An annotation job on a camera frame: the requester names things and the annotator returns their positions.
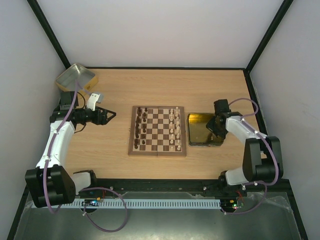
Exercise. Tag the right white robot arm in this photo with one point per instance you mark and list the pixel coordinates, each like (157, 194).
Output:
(262, 158)

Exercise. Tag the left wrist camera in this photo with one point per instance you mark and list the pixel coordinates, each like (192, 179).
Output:
(94, 99)

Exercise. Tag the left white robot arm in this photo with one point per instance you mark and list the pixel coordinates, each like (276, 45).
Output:
(52, 162)

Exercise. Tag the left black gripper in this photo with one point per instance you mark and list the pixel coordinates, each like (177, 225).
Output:
(96, 121)

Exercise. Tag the black aluminium frame rail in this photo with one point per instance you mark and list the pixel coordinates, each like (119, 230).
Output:
(160, 185)

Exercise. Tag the empty silver tin lid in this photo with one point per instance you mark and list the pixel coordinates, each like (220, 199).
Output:
(77, 75)

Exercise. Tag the wooden chess board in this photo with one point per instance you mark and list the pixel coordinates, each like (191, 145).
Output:
(157, 125)

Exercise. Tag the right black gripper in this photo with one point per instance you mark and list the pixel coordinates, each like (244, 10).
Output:
(213, 125)

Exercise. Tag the gold green tin box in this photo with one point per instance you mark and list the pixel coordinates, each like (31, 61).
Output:
(198, 134)

